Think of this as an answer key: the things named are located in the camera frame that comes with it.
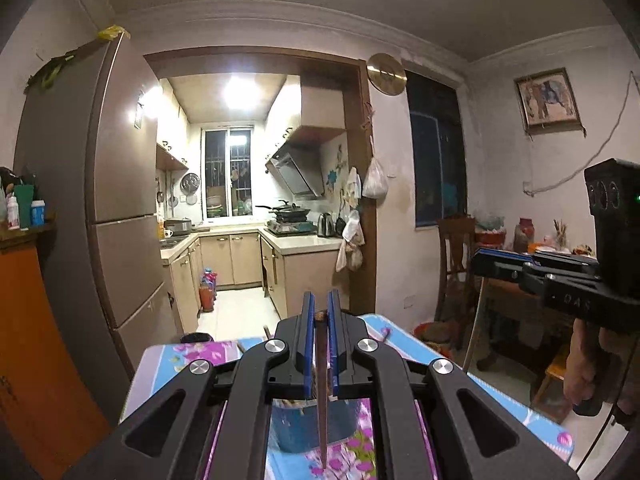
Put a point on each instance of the framed elephant picture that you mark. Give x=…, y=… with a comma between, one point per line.
x=547, y=100

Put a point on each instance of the green container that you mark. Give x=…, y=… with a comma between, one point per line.
x=25, y=200

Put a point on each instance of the dark wooden side table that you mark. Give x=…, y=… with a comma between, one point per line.
x=510, y=300

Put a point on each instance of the blue perforated utensil holder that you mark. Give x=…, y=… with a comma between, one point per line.
x=295, y=430

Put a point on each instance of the black wok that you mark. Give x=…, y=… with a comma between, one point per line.
x=287, y=208

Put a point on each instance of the person's right hand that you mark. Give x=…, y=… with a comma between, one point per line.
x=577, y=360

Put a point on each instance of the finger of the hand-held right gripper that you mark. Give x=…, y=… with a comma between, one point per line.
x=500, y=264
x=565, y=272

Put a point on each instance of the hanging white cloths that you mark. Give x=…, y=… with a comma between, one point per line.
x=350, y=240

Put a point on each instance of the floral striped tablecloth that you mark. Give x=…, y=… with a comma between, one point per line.
x=500, y=410

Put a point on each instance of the red basket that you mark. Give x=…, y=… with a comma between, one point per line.
x=432, y=335

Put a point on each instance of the brown refrigerator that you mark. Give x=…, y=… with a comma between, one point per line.
x=120, y=185

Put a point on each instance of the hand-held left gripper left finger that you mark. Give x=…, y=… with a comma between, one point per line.
x=225, y=410

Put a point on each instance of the dark brown chopstick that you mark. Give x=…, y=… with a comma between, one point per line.
x=322, y=360

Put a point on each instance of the steel electric kettle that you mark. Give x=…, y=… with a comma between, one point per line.
x=325, y=225

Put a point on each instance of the small wooden stool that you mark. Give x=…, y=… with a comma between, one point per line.
x=550, y=380

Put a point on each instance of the thin tan chopstick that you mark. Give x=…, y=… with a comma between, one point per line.
x=474, y=325

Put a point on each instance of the gas stove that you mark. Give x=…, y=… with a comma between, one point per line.
x=290, y=228

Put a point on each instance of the white bottle red label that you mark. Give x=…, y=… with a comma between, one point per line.
x=12, y=212

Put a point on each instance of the glass storage jar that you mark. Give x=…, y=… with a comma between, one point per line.
x=524, y=235

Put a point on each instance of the beige upper kitchen cabinets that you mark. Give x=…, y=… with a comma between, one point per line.
x=310, y=110

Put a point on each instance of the round hanging strainer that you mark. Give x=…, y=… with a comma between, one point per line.
x=190, y=183

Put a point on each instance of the yellow green bundle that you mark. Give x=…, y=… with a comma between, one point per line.
x=65, y=60

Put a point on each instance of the beige lower kitchen cabinets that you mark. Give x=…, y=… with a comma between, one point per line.
x=250, y=260

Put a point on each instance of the blue flower wall sticker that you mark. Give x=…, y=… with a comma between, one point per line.
x=336, y=175

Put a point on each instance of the beige kitchen cabinets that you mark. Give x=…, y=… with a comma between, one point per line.
x=250, y=260
x=310, y=110

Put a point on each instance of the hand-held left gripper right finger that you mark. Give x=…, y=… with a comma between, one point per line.
x=415, y=410

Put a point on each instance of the steel range hood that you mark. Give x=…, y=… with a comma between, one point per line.
x=297, y=172

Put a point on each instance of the orange wooden cabinet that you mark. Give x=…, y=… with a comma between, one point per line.
x=40, y=340

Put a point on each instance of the gold round wall clock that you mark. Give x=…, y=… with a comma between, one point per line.
x=386, y=73

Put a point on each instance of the square kitchen ceiling light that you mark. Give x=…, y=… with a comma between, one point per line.
x=238, y=91

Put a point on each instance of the blue jar white lid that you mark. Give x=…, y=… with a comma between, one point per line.
x=38, y=214

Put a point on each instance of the dark room window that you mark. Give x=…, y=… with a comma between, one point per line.
x=437, y=160

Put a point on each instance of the barred kitchen window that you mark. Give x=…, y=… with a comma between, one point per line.
x=227, y=172

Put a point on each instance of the hanging white plastic bag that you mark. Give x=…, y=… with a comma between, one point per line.
x=375, y=182

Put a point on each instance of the bottles on kitchen floor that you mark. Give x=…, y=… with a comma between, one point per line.
x=207, y=290

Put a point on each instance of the steel rice cooker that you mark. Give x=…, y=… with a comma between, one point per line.
x=178, y=225

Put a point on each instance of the wooden chair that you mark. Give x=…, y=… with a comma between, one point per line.
x=455, y=260

